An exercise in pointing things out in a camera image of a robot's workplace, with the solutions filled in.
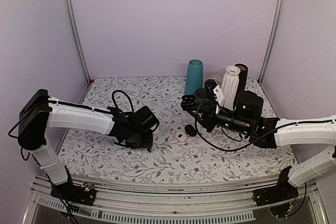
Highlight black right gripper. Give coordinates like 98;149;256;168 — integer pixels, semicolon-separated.
187;100;252;135

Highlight black earbud charging case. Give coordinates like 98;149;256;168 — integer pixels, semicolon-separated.
181;94;196;110

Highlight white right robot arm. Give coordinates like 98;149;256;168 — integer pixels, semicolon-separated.
181;91;335;201

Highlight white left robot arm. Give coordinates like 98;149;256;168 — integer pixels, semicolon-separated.
8;89;159;200

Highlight cream case with black oval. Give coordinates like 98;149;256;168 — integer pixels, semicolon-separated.
175;132;188;142

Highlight dark grey mug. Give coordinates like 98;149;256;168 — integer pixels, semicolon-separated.
195;88;207;102

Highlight clear tape roll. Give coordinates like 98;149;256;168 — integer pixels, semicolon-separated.
206;74;223;82

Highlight teal tall vase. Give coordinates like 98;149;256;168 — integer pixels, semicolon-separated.
184;59;203;95

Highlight white ribbed vase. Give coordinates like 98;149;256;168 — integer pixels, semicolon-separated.
221;65;240;111

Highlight black cylinder vase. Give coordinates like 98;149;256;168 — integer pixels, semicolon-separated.
235;63;248;94

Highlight floral patterned table mat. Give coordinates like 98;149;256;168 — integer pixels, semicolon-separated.
58;77;296;184

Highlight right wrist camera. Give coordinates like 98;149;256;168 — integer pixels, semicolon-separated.
204;79;224;106

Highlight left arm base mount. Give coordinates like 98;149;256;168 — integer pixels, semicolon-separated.
50;177;97;206

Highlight aluminium front rail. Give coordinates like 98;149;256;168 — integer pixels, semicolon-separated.
28;174;323;224

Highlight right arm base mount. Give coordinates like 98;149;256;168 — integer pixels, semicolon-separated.
252;166;299;206

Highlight aluminium frame post right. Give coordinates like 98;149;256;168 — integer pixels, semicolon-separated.
258;0;285;86

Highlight aluminium frame post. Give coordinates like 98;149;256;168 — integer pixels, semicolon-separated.
64;0;91;84
258;0;285;86

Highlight aluminium frame post left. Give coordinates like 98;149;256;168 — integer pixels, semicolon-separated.
64;0;91;84

